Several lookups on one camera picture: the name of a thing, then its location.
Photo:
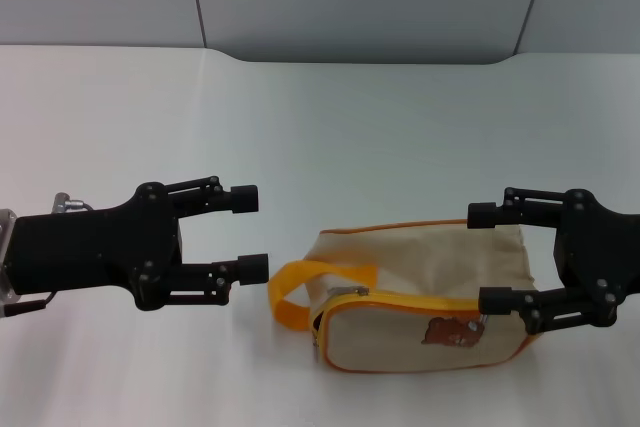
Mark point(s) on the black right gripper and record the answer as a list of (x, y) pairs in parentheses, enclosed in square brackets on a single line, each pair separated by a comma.
[(605, 252)]

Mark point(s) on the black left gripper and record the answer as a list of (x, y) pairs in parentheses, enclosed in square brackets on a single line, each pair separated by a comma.
[(90, 249)]

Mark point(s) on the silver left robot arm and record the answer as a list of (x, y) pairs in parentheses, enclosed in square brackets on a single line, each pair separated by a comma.
[(6, 247)]

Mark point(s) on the beige food bag orange trim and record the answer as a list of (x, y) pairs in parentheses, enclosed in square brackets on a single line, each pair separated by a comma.
[(400, 267)]

